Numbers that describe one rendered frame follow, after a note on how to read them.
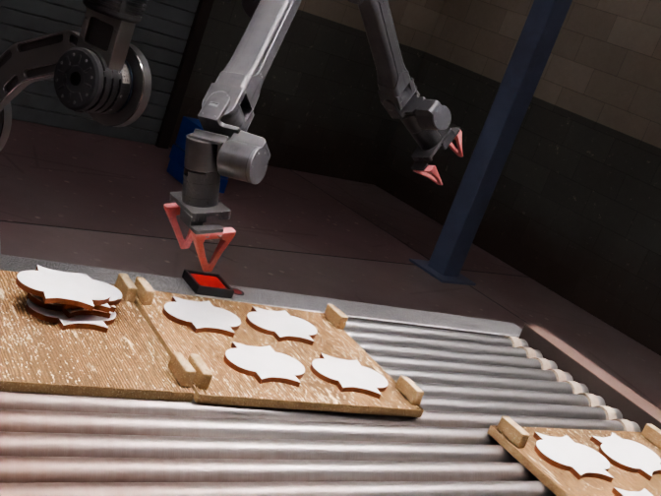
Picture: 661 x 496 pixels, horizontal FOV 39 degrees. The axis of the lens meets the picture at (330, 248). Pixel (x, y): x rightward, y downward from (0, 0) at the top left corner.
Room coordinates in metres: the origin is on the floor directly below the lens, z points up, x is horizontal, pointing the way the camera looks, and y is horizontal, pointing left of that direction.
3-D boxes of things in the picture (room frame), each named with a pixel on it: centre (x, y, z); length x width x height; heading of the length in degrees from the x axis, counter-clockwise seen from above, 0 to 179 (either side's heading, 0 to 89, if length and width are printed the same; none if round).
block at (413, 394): (1.45, -0.21, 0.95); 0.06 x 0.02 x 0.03; 34
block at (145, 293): (1.45, 0.27, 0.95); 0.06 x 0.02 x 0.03; 34
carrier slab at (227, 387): (1.45, 0.03, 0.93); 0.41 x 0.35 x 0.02; 124
